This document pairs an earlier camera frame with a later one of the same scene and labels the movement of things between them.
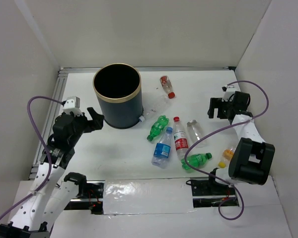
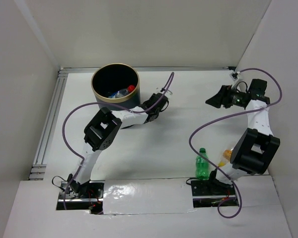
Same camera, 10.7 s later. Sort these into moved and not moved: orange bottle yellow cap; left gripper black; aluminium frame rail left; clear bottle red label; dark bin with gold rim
Moved: clear bottle red label; left gripper black
Not moved: orange bottle yellow cap; dark bin with gold rim; aluminium frame rail left
